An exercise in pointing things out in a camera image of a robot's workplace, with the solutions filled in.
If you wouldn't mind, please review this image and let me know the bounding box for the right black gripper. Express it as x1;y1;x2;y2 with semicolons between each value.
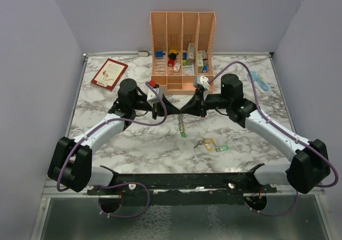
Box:
180;89;230;119

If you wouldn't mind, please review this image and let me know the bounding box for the metal keyring with yellow grip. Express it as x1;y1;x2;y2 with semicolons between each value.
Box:
177;114;185;134

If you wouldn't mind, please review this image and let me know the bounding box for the yellow tag key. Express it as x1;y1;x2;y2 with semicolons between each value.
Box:
203;138;214;144
204;142;212;151

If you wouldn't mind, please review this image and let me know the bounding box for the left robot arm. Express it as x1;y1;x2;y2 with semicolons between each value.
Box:
48;79;180;195

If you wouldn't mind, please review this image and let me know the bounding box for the small white red box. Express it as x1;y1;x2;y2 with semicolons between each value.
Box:
173;62;181;73

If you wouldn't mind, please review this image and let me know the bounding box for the light green tag key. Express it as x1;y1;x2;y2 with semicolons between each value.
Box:
215;145;229;152

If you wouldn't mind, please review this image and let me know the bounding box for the red black toy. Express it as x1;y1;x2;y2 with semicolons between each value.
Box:
167;52;177;67

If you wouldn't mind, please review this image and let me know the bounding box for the grey green box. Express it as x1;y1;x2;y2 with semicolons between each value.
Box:
186;43;195;65

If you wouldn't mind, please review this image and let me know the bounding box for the blue toy block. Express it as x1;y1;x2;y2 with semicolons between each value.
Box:
155;50;165;59

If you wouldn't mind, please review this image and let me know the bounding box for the peach desk organizer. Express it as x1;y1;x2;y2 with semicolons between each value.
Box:
150;12;216;95

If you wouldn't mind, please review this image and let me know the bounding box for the red book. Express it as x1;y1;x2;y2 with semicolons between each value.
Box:
90;58;128;91

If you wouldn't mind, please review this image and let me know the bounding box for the blue packaged item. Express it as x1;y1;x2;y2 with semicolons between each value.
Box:
246;71;270;94

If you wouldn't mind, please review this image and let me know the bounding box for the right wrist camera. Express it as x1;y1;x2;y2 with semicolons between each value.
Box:
193;75;211;91

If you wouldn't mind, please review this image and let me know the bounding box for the white wall plug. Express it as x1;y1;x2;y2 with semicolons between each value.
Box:
137;51;150;57

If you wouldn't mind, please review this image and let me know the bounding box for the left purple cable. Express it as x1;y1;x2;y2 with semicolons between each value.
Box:
56;81;168;219

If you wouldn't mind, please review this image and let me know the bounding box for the purple cable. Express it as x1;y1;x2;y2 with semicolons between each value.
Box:
208;60;338;216
56;81;168;219

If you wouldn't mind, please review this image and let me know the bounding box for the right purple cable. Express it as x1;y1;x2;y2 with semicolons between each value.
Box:
208;60;338;216

